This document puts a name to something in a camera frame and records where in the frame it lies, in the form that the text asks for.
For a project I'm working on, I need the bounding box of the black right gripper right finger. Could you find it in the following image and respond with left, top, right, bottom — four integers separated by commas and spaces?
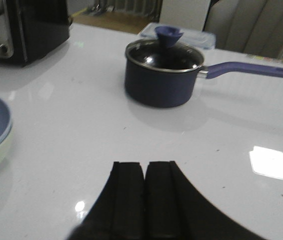
145, 161, 261, 240

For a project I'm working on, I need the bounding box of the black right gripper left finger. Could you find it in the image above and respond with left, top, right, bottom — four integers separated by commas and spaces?
68, 162, 145, 240

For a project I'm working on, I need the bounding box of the dark blue saucepan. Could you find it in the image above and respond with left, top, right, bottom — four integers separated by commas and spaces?
124, 60, 283, 108

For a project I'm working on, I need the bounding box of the glass lid with blue knob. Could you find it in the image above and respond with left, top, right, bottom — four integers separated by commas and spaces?
125, 26, 204, 73

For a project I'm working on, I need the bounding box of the clear plastic food container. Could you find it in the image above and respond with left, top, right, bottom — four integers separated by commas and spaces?
138, 22, 216, 50

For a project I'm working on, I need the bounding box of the beige chair right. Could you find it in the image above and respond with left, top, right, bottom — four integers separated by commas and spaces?
204, 0, 283, 59

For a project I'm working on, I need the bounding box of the black and silver toaster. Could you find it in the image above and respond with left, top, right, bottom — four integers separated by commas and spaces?
0, 0, 70, 65

